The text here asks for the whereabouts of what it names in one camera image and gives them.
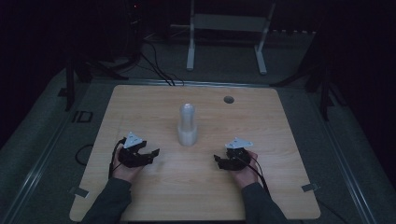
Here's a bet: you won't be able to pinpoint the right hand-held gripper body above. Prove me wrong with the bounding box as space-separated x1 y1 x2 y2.
218 136 254 172

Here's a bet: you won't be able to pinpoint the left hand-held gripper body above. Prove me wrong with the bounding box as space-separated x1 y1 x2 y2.
118 131 156 169

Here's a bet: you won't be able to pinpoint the clear plastic bottle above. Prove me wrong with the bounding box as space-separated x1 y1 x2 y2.
177 103 198 147

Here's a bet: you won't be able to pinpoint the person's left hand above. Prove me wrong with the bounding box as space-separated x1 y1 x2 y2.
111 151 145 184

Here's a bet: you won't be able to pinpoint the person's right hand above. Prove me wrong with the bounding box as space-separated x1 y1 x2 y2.
229 150 260 190

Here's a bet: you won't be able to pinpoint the grey tape tab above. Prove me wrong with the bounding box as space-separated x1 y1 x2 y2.
301 182 321 193
68 186 91 200

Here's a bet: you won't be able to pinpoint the black metal stand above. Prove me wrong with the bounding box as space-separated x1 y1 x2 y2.
270 31 347 122
57 54 129 112

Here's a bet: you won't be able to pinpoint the dark equipment with red light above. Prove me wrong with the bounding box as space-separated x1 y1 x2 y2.
123 0 145 64

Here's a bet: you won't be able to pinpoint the white metal stand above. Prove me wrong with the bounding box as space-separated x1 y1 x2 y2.
185 0 277 76

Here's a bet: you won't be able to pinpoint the white power strip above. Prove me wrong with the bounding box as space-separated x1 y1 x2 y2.
270 29 318 35

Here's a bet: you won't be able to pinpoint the left hand-held gripper cable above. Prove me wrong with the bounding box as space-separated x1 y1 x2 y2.
107 137 127 180

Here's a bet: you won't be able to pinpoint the hand-held gripper cable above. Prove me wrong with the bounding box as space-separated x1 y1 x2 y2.
107 137 127 180
239 153 271 198

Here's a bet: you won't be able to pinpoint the right hand-held gripper cable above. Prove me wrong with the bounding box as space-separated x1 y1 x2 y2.
239 153 271 198

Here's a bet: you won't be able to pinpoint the black looped floor cable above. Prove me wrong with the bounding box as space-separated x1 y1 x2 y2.
75 143 95 167

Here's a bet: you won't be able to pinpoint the black floor cables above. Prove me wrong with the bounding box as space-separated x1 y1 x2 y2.
139 39 185 87

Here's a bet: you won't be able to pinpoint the thin black floor cable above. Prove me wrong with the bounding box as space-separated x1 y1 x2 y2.
317 199 352 224

